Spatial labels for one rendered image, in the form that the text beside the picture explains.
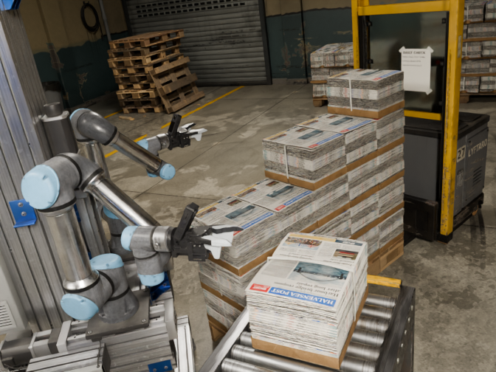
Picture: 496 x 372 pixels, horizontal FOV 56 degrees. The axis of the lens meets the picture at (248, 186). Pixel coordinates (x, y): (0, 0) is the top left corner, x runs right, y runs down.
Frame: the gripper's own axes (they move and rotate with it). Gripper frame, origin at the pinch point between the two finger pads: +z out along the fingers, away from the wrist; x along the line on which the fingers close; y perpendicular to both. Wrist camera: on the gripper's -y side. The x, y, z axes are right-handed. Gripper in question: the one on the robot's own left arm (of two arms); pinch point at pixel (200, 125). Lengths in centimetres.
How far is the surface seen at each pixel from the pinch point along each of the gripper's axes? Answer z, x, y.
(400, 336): -14, 140, 25
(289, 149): 38.3, 26.7, 16.1
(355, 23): 146, -28, -27
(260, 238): -1, 51, 43
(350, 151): 73, 39, 24
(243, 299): -17, 55, 70
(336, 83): 96, 4, -3
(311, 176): 40, 42, 27
